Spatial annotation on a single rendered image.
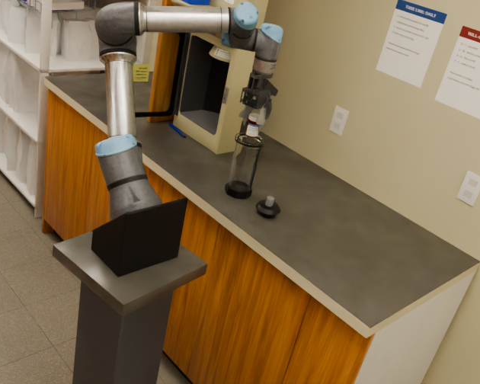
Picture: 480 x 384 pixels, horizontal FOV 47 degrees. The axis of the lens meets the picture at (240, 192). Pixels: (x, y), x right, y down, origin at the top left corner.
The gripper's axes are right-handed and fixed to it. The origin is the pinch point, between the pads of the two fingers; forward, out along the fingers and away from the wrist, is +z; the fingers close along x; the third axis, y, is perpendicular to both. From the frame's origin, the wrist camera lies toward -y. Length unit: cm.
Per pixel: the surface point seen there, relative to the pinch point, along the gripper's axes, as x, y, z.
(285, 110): -19, -63, 13
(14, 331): -75, 40, 122
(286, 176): 4.6, -29.7, 27.7
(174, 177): -22.6, 10.9, 28.0
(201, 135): -36.2, -23.6, 23.6
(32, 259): -113, 0, 121
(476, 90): 60, -43, -27
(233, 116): -23.7, -25.8, 10.5
